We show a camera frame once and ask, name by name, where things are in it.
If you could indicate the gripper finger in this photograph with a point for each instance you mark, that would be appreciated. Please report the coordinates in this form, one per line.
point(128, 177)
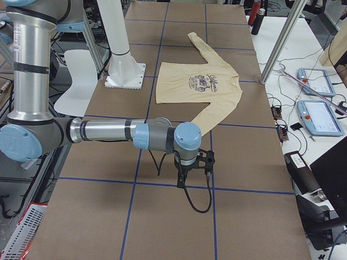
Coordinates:
point(181, 178)
point(208, 174)

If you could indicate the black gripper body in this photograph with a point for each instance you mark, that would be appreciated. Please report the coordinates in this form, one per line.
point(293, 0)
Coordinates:
point(184, 169)

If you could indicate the cream long-sleeve printed shirt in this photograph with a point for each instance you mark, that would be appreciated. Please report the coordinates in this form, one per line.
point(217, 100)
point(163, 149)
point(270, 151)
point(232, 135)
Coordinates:
point(216, 82)

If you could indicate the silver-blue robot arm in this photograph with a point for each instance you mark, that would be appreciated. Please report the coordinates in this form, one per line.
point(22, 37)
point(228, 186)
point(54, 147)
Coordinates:
point(7, 32)
point(32, 131)

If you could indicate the small circuit board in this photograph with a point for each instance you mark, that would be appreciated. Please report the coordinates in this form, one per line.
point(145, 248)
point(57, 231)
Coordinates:
point(276, 112)

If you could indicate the black box with label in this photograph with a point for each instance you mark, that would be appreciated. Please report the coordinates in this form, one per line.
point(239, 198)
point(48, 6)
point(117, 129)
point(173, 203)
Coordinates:
point(303, 180)

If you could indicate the lower teach pendant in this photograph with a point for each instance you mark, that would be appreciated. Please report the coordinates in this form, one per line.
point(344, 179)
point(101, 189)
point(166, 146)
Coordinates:
point(319, 119)

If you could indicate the teach pendant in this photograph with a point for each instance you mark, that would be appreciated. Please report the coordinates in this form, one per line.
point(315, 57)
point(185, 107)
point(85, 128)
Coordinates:
point(318, 80)
point(319, 119)

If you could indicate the black monitor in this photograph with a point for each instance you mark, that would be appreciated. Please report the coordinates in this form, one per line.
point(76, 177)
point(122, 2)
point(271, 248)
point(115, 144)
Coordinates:
point(329, 171)

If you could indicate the white plastic chair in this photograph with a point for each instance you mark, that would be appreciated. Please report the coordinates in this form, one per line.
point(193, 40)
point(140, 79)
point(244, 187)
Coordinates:
point(75, 100)

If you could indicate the upper teach pendant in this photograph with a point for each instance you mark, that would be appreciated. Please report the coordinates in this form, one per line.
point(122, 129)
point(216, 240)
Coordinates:
point(318, 80)

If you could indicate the black water bottle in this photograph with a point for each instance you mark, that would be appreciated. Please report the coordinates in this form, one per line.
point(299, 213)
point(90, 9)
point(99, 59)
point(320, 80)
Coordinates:
point(258, 21)

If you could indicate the red water bottle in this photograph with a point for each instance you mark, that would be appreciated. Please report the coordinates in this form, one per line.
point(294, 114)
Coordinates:
point(254, 10)

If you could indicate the white perforated basket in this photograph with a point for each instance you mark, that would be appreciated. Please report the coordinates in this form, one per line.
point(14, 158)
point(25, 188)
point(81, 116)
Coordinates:
point(20, 242)

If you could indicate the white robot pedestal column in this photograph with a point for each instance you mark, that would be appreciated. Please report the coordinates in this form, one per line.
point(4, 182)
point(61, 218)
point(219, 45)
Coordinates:
point(123, 71)

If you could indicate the aluminium frame post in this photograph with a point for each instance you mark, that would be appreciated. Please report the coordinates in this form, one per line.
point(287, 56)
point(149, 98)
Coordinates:
point(282, 39)

